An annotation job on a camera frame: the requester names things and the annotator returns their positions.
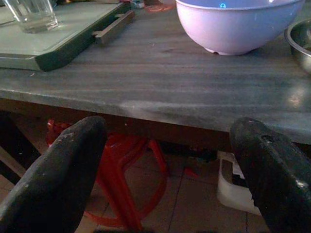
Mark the clear drinking glass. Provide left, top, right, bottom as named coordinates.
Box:
left=2, top=0, right=59, bottom=34

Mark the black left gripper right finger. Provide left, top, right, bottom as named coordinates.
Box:
left=229, top=117, right=311, bottom=233

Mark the red plastic stool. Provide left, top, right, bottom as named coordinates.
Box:
left=46, top=118, right=170, bottom=232

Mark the white plastic object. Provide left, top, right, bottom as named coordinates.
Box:
left=217, top=150, right=261, bottom=216

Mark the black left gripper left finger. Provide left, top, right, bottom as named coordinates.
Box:
left=0, top=116, right=108, bottom=233

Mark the red round coaster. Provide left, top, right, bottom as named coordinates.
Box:
left=145, top=3, right=176, bottom=13

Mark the grey tray with dark handle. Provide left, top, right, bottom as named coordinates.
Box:
left=0, top=1, right=136, bottom=72

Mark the stainless steel bowl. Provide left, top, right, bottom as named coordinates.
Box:
left=284, top=18, right=311, bottom=76

